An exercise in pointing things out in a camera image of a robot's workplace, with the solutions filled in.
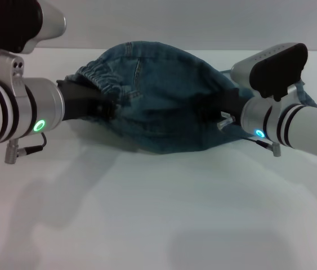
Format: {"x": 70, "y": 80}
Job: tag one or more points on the silver left camera bracket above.
{"x": 11, "y": 70}

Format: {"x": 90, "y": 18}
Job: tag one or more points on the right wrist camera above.
{"x": 279, "y": 70}

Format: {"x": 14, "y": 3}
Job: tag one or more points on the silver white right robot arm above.
{"x": 310, "y": 129}

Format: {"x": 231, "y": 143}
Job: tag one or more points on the silver camera bracket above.
{"x": 11, "y": 70}
{"x": 293, "y": 92}

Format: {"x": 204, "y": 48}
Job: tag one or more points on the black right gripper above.
{"x": 228, "y": 101}

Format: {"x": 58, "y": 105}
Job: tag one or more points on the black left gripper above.
{"x": 82, "y": 104}

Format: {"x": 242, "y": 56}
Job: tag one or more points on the silver right camera bracket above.
{"x": 293, "y": 92}

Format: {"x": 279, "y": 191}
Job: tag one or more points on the blue denim shorts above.
{"x": 169, "y": 84}

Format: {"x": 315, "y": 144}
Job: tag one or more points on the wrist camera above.
{"x": 6, "y": 22}
{"x": 279, "y": 70}

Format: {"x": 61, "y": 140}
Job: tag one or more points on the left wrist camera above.
{"x": 6, "y": 22}

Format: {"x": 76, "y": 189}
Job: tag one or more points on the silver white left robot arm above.
{"x": 45, "y": 101}

